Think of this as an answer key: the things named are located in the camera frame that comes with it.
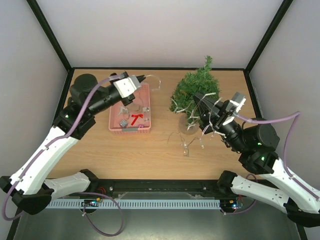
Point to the beige felt ornament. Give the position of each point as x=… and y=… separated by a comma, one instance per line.
x=136, y=107

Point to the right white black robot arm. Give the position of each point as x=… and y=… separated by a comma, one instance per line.
x=256, y=140

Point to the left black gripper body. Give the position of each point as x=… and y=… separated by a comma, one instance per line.
x=129, y=99

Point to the pink plastic basket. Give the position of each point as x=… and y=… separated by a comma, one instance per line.
x=142, y=97

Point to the small green christmas tree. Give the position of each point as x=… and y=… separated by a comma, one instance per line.
x=193, y=92

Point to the red ribbon bow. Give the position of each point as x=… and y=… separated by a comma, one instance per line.
x=136, y=117

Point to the black frame rail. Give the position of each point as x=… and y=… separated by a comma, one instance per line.
x=115, y=187

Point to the light blue cable duct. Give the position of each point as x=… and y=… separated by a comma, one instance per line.
x=137, y=204

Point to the silver reindeer ornament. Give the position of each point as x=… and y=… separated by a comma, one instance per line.
x=124, y=111

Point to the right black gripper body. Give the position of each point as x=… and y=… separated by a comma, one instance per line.
x=217, y=115

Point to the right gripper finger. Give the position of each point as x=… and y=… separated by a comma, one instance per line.
x=201, y=114
x=205, y=101

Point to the silver gift box ornament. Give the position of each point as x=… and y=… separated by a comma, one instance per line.
x=123, y=123

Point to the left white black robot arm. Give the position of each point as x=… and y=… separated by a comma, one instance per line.
x=29, y=188

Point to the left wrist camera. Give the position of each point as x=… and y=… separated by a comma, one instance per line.
x=125, y=87

